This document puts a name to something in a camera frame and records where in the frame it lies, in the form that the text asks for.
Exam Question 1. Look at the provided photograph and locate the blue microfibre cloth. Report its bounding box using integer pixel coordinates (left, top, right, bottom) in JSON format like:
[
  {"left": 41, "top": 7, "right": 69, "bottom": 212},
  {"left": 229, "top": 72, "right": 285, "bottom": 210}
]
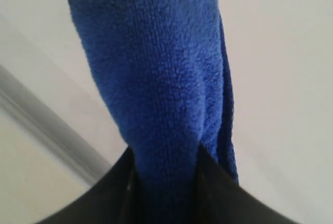
[{"left": 67, "top": 0, "right": 240, "bottom": 186}]

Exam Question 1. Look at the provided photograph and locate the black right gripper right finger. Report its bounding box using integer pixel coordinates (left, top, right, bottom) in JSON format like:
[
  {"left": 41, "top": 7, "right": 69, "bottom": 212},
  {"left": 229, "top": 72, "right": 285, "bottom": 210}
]
[{"left": 195, "top": 143, "right": 333, "bottom": 224}]

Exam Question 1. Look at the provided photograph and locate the white board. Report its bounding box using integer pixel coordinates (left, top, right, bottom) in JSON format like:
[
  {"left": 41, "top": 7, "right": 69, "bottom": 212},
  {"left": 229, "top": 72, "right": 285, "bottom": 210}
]
[{"left": 0, "top": 0, "right": 333, "bottom": 204}]

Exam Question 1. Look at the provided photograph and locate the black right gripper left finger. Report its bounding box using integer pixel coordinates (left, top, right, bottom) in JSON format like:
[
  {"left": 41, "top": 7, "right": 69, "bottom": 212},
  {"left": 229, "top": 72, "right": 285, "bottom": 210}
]
[{"left": 39, "top": 148, "right": 140, "bottom": 224}]

